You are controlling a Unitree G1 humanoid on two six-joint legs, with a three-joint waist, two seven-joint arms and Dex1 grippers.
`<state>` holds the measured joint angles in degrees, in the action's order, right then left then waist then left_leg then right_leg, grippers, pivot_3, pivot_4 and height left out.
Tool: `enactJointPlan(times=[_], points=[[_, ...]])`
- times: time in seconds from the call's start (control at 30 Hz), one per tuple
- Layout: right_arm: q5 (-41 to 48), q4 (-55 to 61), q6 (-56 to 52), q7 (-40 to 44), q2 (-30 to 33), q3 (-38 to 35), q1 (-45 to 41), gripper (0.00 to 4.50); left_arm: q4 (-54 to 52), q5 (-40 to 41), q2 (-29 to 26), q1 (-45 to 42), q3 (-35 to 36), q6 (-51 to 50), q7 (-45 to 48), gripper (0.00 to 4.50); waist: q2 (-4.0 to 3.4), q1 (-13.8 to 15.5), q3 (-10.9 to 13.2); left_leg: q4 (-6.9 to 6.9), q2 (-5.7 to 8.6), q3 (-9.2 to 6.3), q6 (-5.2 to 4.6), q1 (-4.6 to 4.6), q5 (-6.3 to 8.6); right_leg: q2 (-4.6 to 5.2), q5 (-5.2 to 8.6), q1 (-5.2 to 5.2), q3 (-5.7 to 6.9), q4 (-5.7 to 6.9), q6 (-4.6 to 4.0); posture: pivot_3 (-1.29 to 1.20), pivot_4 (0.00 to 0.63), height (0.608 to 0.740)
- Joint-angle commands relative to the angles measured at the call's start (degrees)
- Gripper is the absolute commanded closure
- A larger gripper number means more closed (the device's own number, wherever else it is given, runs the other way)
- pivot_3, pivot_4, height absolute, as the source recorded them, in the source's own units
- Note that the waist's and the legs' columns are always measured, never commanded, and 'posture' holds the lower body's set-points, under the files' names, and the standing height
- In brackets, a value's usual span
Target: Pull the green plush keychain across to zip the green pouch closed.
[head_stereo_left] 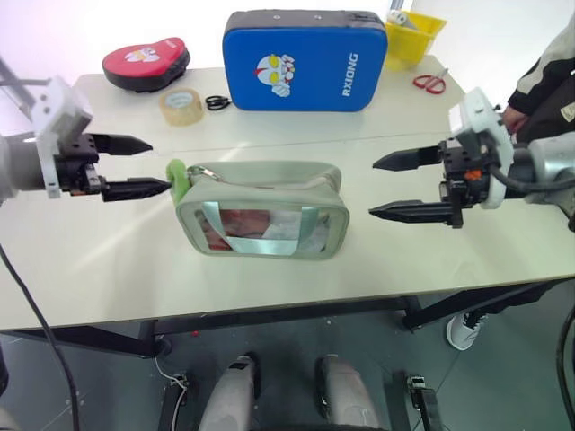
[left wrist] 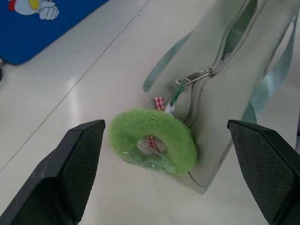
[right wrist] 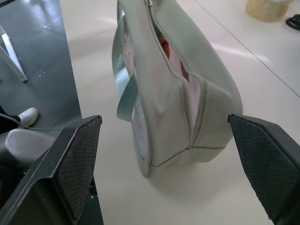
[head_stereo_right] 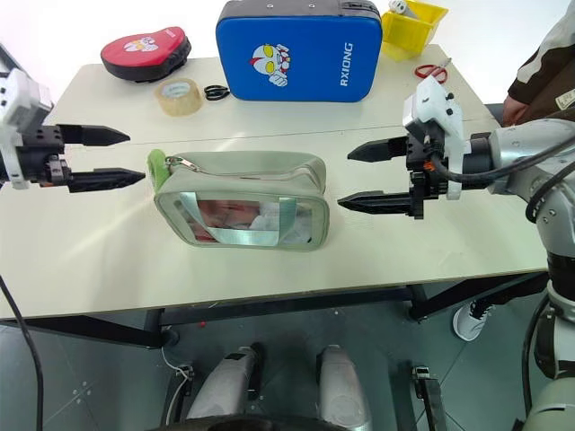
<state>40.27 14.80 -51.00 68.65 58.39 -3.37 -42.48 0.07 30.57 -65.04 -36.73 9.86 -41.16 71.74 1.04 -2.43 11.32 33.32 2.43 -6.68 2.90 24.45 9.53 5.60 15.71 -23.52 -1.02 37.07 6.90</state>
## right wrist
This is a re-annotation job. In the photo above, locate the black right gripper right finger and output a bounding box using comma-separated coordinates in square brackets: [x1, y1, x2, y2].
[227, 113, 300, 225]

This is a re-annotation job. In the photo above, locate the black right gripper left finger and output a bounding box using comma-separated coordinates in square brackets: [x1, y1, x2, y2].
[0, 114, 103, 225]

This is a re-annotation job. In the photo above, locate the green zippered pouch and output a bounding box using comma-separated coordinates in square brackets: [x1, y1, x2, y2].
[112, 0, 244, 179]

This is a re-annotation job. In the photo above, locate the silver robot body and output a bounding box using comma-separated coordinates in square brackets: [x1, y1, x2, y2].
[0, 128, 58, 168]

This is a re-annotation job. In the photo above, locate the white shoe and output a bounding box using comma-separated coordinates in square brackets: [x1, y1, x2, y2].
[17, 107, 38, 127]

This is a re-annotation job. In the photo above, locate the white table leg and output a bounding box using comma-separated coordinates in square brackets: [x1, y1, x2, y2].
[0, 24, 28, 83]

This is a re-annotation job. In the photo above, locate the woven straw basket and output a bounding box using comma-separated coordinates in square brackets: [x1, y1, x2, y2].
[245, 0, 296, 23]

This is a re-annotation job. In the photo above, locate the grey cable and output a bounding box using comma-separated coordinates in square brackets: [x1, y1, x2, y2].
[0, 112, 62, 131]

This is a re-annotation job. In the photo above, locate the black cable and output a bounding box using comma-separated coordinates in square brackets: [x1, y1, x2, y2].
[285, 14, 300, 30]

